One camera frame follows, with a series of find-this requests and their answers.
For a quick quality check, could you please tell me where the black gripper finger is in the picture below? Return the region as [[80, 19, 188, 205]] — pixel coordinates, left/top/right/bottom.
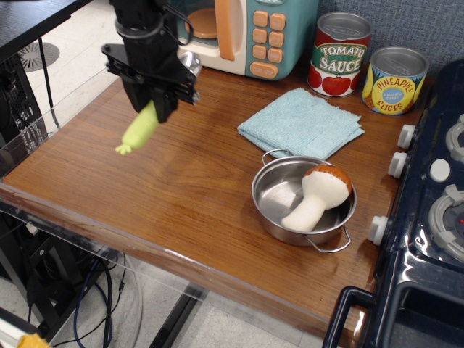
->
[[121, 75, 152, 112], [150, 85, 178, 123]]

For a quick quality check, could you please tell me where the pineapple slices can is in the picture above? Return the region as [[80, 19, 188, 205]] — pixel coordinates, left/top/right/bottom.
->
[[362, 46, 429, 115]]

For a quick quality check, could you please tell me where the clear acrylic table guard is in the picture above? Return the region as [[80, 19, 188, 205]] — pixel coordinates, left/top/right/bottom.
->
[[1, 58, 340, 336]]

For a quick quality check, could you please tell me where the tomato sauce can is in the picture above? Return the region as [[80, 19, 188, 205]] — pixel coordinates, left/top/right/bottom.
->
[[307, 12, 373, 97]]

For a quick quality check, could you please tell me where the small steel pot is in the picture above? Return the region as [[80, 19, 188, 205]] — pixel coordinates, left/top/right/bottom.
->
[[252, 149, 357, 253]]

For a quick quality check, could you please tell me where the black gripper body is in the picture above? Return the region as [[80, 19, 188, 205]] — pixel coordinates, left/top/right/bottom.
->
[[101, 30, 200, 106]]

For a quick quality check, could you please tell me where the black table leg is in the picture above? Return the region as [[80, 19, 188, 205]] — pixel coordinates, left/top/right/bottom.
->
[[149, 294, 199, 348]]

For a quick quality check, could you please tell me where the light blue folded cloth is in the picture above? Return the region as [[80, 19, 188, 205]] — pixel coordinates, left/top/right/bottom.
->
[[238, 88, 364, 160]]

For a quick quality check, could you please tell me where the yellow plush object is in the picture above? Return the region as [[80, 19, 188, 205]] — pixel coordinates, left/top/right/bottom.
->
[[1, 333, 51, 348]]

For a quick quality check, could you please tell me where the dark blue toy stove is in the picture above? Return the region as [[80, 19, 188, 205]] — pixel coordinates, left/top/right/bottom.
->
[[323, 60, 463, 347]]

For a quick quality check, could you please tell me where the plush mushroom toy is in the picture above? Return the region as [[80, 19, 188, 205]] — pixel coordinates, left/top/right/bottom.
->
[[281, 164, 352, 232]]

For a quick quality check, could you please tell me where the spoon with green carrot handle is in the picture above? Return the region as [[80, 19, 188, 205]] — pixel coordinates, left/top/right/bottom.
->
[[115, 51, 202, 157]]

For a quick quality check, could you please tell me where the toy microwave oven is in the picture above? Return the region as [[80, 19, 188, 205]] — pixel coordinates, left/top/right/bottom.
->
[[171, 1, 319, 80]]

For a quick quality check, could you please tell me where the black cable on floor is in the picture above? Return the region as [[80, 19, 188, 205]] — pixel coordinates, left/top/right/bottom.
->
[[50, 253, 128, 348]]

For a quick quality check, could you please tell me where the round floor drain grate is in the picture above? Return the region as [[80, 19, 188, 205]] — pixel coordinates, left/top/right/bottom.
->
[[18, 41, 60, 73]]

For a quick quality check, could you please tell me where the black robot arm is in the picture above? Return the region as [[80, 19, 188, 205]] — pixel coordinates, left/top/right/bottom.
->
[[101, 1, 202, 123]]

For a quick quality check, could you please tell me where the black side desk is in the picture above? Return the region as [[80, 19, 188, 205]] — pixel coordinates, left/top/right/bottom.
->
[[1, 0, 90, 62]]

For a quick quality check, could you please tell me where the blue cable on floor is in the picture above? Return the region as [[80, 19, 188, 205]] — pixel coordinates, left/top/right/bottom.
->
[[73, 257, 114, 348]]

